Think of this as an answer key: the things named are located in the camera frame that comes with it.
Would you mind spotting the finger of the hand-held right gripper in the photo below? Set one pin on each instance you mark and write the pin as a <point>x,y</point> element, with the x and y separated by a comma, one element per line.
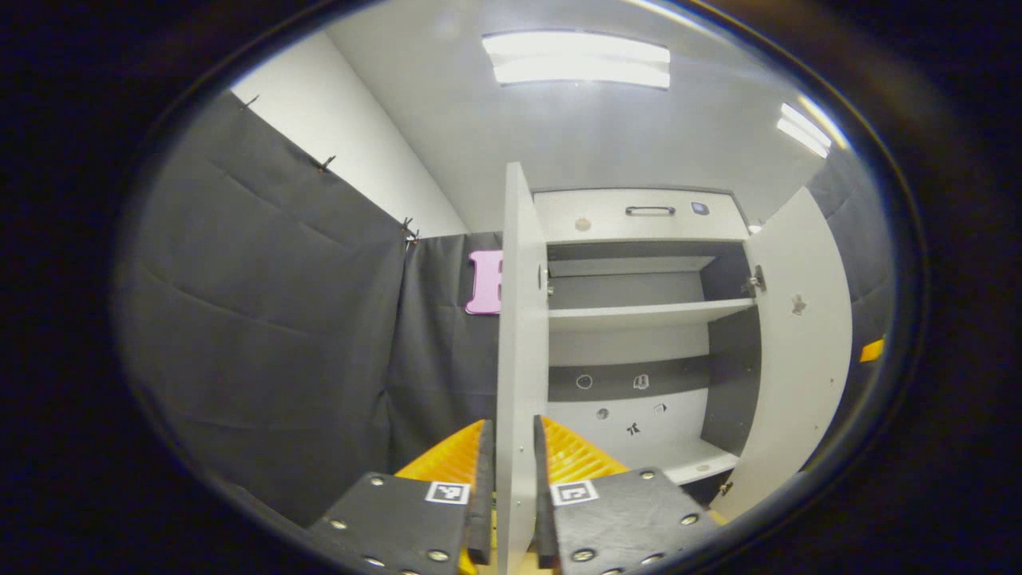
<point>872,350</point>

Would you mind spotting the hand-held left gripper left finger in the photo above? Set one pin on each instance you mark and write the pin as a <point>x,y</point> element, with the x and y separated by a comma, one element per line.
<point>484,495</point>

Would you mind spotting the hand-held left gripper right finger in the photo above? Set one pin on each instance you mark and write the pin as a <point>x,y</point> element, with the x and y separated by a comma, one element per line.
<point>541,495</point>

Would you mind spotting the white cabinet door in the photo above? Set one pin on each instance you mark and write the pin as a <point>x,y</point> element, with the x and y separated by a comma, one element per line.
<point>798,375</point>
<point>520,359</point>

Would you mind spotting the white double-door shoe cabinet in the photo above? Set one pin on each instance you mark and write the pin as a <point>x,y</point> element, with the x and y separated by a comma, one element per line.
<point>623,343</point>

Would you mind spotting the metal door hinge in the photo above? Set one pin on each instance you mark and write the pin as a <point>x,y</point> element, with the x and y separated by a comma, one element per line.
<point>754,279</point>
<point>544,279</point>

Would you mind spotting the white cabinet drawer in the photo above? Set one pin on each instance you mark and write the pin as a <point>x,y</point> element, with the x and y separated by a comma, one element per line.
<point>607,216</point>

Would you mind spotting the ceiling light panel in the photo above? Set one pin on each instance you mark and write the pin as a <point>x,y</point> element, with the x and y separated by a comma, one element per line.
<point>575,60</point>
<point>806,128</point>

